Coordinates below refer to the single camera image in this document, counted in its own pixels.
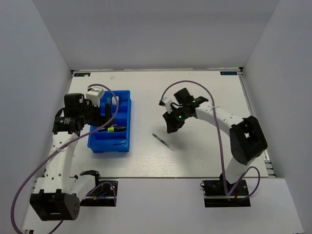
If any yellow cap highlighter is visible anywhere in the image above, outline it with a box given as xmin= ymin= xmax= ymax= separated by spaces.
xmin=107 ymin=126 xmax=115 ymax=132

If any green cap highlighter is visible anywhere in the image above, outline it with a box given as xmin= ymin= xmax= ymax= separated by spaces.
xmin=114 ymin=125 xmax=127 ymax=132

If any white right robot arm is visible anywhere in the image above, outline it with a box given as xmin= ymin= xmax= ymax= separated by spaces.
xmin=163 ymin=88 xmax=268 ymax=195

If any right corner label sticker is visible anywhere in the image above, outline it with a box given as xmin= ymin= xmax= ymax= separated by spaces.
xmin=220 ymin=71 xmax=237 ymax=76

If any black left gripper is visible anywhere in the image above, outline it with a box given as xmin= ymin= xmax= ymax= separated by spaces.
xmin=79 ymin=99 xmax=115 ymax=129

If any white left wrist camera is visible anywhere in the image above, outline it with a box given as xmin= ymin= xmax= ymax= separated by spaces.
xmin=86 ymin=87 xmax=104 ymax=107

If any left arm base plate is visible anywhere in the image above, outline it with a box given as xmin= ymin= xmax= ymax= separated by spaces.
xmin=80 ymin=179 xmax=119 ymax=207

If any blue gel jar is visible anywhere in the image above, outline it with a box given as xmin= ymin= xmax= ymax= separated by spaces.
xmin=107 ymin=96 xmax=120 ymax=106

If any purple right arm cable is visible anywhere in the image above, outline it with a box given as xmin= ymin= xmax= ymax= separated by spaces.
xmin=159 ymin=80 xmax=261 ymax=199

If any corner label sticker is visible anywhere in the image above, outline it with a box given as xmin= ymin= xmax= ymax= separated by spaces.
xmin=74 ymin=73 xmax=91 ymax=77
xmin=220 ymin=71 xmax=237 ymax=76

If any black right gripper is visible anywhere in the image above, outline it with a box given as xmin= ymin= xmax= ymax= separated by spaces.
xmin=163 ymin=106 xmax=191 ymax=134

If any aluminium table edge rail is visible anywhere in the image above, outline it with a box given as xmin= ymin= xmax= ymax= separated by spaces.
xmin=238 ymin=67 xmax=276 ymax=177

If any left corner label sticker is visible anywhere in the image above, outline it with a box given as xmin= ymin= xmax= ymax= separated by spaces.
xmin=74 ymin=73 xmax=91 ymax=77

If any blue compartment tray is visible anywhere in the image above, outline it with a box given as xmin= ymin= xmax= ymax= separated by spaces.
xmin=87 ymin=90 xmax=132 ymax=153

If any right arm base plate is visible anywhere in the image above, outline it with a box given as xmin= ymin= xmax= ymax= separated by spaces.
xmin=201 ymin=179 xmax=252 ymax=208

